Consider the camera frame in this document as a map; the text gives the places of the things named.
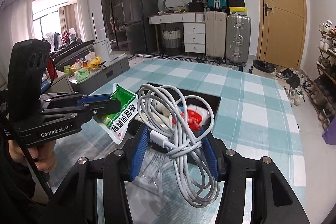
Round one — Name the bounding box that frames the white charging cable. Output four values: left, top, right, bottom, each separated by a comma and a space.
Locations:
138, 84, 220, 208

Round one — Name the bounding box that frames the beige curtain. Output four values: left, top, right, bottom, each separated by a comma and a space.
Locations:
59, 5, 77, 39

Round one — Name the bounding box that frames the white electric kettle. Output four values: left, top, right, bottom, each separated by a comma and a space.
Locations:
93, 39, 112, 63

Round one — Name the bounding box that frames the wooden shoe rack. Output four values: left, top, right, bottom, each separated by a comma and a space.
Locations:
306, 21, 336, 130

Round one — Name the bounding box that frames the person's left forearm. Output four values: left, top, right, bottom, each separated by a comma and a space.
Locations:
0, 158, 54, 224

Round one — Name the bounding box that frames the purple bag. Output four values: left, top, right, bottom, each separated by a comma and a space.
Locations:
322, 121, 336, 146

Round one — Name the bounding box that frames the beige suitcase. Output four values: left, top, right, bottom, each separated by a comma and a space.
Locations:
205, 11, 228, 61

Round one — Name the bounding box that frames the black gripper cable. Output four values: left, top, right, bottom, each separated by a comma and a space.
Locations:
4, 130, 54, 197

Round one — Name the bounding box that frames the red and white packet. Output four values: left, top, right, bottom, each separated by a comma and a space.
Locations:
178, 103, 211, 130

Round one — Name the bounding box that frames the yellow plastic bag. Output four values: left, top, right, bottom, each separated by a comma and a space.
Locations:
84, 55, 102, 68

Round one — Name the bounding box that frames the white desk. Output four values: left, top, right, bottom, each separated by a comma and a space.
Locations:
148, 13, 205, 54

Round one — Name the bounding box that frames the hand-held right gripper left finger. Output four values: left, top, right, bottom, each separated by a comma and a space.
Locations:
46, 124, 152, 224

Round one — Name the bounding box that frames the pile of loose shoes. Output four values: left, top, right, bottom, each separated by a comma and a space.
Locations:
273, 68, 313, 107

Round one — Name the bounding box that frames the silver suitcase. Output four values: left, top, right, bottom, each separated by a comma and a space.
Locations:
225, 14, 252, 67

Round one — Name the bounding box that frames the white and grey laundry basket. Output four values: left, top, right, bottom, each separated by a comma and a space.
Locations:
161, 28, 183, 56

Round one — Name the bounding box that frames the black trash bag bin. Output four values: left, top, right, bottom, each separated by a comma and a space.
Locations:
252, 59, 277, 79

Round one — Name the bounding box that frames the green snack bag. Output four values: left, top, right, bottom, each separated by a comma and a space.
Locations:
75, 68, 92, 83

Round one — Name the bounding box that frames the white plush keychain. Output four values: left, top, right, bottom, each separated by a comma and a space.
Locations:
151, 101, 172, 116

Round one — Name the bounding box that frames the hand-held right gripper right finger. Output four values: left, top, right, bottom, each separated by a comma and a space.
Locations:
199, 126, 311, 224

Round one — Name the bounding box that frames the oval framed mirror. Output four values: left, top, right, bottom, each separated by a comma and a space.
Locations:
164, 0, 194, 11

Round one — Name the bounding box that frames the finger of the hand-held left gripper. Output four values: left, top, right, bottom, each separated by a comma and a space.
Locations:
39, 98, 122, 121
39, 92, 114, 109

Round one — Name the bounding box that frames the white sheer curtain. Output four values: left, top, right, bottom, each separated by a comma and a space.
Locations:
76, 0, 89, 41

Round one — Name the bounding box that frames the black storage case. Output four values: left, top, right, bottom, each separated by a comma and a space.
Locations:
188, 2, 205, 12

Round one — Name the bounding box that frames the black cardboard box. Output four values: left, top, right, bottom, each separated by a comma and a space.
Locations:
125, 81, 222, 159

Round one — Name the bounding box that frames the green medicine packet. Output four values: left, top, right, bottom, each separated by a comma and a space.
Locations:
100, 83, 139, 145

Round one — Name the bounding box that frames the person's left hand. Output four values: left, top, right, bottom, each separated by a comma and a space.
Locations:
9, 139, 57, 172

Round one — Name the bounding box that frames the clothes drying rack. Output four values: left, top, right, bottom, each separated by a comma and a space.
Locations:
41, 28, 80, 46

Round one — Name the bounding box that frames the black sofa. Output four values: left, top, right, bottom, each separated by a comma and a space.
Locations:
49, 40, 96, 71

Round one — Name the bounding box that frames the dark glass wardrobe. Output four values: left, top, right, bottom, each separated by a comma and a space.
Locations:
100, 0, 137, 52

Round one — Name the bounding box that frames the grey refrigerator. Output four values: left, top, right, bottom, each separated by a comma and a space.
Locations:
121, 0, 159, 55

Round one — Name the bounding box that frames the shoe rack with shoes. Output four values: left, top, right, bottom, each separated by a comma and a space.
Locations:
308, 20, 336, 127

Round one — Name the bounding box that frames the clear plastic bag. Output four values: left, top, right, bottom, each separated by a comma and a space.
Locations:
134, 147, 171, 194

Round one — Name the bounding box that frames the white drawer cabinet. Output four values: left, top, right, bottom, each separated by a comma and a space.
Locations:
183, 22, 206, 54

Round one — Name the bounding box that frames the tan wooden door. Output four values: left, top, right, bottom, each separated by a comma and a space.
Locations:
252, 0, 307, 70

